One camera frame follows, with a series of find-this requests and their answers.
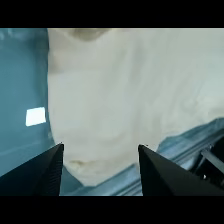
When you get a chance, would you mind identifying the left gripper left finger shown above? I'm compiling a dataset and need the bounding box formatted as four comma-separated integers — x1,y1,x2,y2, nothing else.
0,142,65,197

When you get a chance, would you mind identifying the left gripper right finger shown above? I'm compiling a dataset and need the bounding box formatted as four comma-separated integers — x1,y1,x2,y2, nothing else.
137,143,224,197

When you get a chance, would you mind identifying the pale yellow T-shirt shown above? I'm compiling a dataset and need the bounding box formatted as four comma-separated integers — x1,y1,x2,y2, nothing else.
46,27,224,188

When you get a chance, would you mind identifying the silver frame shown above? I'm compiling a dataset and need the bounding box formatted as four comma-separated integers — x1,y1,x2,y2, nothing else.
189,134,224,188

